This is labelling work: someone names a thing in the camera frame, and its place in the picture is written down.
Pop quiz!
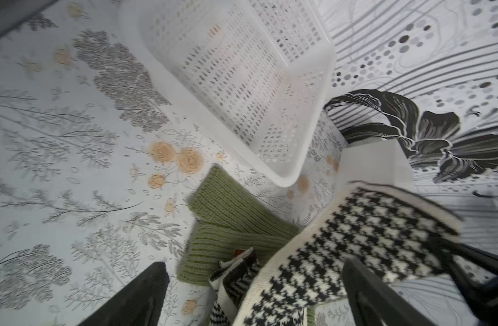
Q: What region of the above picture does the white small drawer box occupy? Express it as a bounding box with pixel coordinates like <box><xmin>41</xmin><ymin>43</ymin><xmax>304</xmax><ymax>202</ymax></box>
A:
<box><xmin>335</xmin><ymin>140</ymin><xmax>415</xmax><ymax>192</ymax></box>

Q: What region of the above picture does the black white patterned knit scarf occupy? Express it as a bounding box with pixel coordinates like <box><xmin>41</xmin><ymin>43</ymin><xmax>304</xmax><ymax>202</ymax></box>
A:
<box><xmin>209</xmin><ymin>181</ymin><xmax>460</xmax><ymax>325</ymax></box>

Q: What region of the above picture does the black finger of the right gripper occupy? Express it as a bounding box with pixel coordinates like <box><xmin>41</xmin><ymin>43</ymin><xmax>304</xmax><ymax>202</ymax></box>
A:
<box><xmin>428</xmin><ymin>237</ymin><xmax>498</xmax><ymax>325</ymax></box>

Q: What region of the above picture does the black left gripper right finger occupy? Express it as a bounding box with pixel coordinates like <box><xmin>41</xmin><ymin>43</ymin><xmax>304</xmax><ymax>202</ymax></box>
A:
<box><xmin>342</xmin><ymin>258</ymin><xmax>433</xmax><ymax>325</ymax></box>

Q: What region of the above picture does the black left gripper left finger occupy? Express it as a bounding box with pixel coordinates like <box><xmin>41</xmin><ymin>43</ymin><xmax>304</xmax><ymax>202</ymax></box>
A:
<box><xmin>80</xmin><ymin>262</ymin><xmax>170</xmax><ymax>325</ymax></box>

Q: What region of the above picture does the green knit scarf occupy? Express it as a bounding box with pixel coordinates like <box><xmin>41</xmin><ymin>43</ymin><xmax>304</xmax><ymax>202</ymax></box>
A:
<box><xmin>177</xmin><ymin>164</ymin><xmax>299</xmax><ymax>287</ymax></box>

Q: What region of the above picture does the white plastic perforated basket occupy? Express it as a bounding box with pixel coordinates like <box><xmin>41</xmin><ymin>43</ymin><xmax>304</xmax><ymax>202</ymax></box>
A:
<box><xmin>119</xmin><ymin>1</ymin><xmax>336</xmax><ymax>187</ymax></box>

